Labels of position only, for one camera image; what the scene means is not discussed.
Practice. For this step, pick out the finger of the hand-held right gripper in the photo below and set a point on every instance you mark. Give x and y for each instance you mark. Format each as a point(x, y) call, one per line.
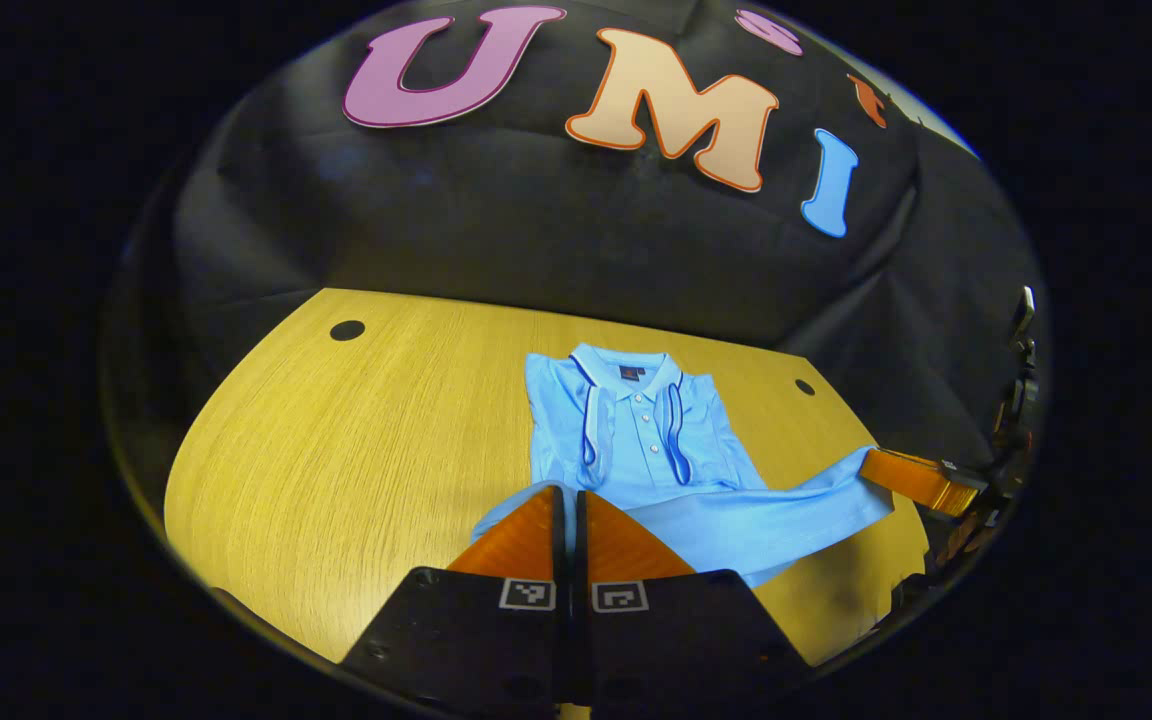
point(916, 478)

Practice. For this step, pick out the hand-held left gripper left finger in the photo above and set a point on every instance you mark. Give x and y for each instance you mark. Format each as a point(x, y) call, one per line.
point(476, 640)

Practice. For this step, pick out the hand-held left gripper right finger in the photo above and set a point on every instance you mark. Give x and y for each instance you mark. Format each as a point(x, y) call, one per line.
point(676, 640)

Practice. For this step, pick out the light blue polo T-shirt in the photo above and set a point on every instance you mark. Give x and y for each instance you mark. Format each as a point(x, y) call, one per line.
point(696, 500)

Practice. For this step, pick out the black round table grommet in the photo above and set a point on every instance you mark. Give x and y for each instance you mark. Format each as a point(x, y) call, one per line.
point(347, 330)
point(805, 387)

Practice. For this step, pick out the black backdrop cloth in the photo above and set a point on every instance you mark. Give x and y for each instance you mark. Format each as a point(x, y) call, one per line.
point(556, 240)

